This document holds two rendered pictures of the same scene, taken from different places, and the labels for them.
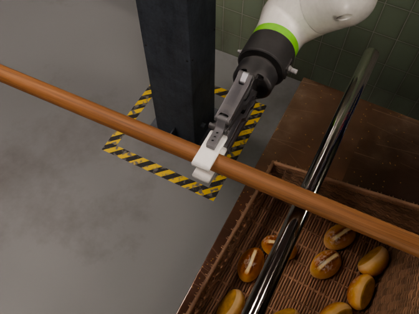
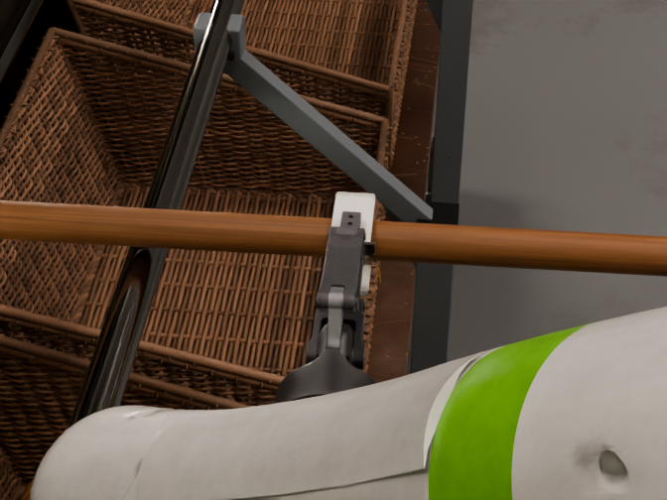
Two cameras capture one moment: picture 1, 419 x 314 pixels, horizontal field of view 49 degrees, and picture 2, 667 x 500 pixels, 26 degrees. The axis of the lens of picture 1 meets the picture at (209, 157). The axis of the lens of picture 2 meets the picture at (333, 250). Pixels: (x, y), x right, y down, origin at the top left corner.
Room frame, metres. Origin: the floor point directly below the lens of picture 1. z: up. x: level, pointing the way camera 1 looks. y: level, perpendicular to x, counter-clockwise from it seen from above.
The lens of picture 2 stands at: (1.15, -0.31, 1.90)
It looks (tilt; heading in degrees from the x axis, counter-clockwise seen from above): 40 degrees down; 159
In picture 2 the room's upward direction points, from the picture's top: straight up
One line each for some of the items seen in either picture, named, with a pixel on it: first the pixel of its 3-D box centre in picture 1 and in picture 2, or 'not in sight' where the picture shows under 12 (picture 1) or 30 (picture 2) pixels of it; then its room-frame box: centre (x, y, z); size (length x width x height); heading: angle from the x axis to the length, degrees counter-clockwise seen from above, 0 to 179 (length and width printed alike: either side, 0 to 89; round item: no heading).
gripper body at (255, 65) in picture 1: (249, 88); (333, 390); (0.52, -0.07, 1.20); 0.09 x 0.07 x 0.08; 154
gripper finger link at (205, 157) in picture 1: (209, 150); (351, 224); (0.38, 0.00, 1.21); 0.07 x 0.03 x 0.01; 154
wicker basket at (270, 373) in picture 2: not in sight; (189, 239); (-0.23, 0.02, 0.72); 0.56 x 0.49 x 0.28; 153
